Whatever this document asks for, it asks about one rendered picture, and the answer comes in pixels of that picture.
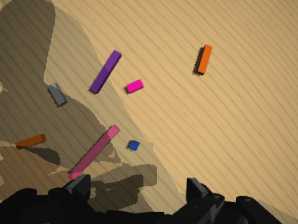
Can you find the pink rod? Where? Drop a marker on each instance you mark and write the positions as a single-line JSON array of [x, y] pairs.
[[94, 152]]

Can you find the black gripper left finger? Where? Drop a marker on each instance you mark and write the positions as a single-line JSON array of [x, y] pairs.
[[42, 209]]

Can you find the grey rod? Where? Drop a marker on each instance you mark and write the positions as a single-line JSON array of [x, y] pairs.
[[57, 94]]

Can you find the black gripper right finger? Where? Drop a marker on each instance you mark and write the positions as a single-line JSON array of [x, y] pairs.
[[245, 210]]

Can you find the small blue block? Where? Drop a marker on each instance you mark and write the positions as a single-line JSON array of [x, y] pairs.
[[134, 145]]

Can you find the purple rod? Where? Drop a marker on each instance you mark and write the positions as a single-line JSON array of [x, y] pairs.
[[106, 71]]

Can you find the orange rod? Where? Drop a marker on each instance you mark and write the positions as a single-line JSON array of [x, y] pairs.
[[30, 141], [203, 62]]

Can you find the short magenta block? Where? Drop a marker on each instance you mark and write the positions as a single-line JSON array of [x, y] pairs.
[[137, 85]]

